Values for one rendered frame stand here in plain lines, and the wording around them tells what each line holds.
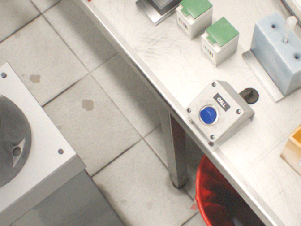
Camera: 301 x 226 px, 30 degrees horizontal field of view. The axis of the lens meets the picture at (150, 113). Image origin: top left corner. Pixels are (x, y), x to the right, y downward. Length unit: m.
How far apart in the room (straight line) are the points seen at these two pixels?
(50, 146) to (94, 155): 0.99
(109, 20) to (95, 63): 0.95
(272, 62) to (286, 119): 0.10
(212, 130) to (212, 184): 0.55
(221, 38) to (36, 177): 0.35
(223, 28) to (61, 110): 1.08
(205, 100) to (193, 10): 0.16
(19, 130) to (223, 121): 0.30
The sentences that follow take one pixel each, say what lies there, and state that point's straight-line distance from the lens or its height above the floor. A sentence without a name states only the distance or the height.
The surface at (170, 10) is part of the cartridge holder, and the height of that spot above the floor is 0.89.
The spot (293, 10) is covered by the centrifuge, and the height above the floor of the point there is 0.90.
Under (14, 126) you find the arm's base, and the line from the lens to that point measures 0.81.
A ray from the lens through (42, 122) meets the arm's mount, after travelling 0.86.
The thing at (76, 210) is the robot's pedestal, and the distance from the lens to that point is 1.09.
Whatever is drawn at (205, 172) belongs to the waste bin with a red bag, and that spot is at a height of 0.43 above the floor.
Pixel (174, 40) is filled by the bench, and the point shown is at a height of 0.88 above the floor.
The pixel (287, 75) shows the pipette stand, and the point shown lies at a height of 0.95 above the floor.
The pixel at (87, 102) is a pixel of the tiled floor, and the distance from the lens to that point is 1.90.
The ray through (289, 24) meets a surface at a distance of 0.81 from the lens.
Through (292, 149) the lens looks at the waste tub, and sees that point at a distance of 0.84.
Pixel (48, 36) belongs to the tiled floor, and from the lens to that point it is 2.03.
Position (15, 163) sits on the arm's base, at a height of 0.98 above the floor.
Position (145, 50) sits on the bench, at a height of 0.87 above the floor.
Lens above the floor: 1.74
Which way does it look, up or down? 69 degrees down
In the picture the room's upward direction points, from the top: 12 degrees counter-clockwise
